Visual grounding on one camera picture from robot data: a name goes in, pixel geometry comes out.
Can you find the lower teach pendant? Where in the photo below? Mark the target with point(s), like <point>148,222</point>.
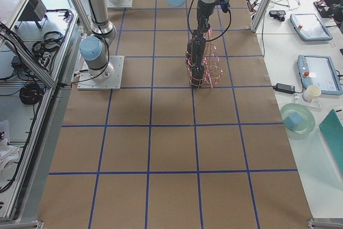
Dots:
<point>319,71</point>

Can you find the black controller device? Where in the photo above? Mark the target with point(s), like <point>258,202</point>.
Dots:
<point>277,14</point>

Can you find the upper teach pendant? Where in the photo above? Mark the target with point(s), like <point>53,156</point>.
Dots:
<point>310,28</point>

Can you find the green glass plate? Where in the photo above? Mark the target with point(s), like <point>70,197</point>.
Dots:
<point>307,126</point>

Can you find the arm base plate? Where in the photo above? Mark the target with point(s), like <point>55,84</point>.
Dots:
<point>110,79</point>
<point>126,4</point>

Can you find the grey electronics box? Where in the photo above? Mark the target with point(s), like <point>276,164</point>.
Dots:
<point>35,10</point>

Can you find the black power adapter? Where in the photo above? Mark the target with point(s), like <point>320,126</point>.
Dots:
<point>284,88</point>

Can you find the dark wine bottle far basket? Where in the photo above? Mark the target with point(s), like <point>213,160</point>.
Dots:
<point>188,53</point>

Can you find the blue foam block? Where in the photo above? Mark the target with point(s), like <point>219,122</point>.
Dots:
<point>293,120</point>

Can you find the dark wine bottle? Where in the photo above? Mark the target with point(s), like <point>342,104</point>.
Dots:
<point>198,43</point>
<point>197,71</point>

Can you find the white paper cup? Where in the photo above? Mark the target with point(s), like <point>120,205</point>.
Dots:
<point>311,92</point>

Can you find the teal board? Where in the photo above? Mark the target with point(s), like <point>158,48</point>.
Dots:
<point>331,129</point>

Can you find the teach pendant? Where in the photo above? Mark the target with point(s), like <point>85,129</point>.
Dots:
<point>310,28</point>
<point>319,71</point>

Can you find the copper wire wine basket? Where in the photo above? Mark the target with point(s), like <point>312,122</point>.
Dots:
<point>212,70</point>

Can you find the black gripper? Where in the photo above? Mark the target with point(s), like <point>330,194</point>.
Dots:
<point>203,10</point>

